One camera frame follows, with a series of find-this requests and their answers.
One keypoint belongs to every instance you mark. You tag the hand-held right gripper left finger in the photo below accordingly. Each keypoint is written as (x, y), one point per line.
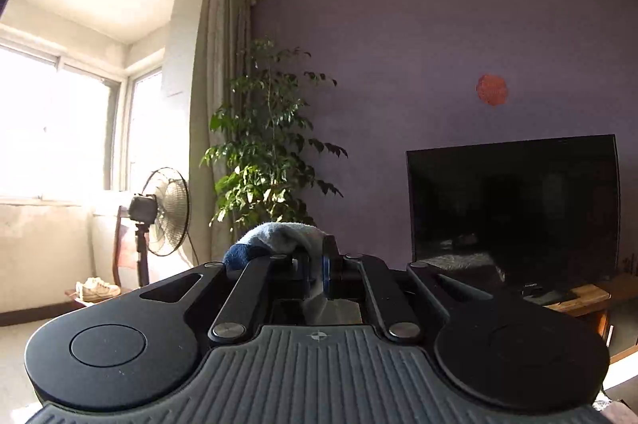
(299, 275)

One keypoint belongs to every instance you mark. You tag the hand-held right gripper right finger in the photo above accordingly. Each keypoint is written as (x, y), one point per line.
(326, 275)

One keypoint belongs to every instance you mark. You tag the white navy-sleeved printed t-shirt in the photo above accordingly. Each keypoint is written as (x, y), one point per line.
(279, 237)

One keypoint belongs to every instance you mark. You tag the green potted tree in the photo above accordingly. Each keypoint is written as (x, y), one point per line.
(266, 145)

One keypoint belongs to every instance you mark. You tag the black standing fan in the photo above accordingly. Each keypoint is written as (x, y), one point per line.
(167, 210)

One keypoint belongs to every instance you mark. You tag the wooden chair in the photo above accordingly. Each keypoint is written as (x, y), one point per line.
(123, 249)

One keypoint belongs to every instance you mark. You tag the black flat television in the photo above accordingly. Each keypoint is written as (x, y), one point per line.
(513, 210)

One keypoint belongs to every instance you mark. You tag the white sneaker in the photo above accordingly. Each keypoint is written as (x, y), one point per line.
(99, 289)

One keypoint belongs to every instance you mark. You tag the beige curtain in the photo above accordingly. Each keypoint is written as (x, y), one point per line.
(222, 70)

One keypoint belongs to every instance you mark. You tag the wooden television stand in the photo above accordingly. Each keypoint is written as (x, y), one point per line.
(593, 299)

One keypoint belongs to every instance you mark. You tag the window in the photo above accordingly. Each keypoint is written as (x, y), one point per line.
(55, 120)

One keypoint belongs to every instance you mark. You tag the red round wall decoration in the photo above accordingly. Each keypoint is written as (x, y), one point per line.
(492, 90)

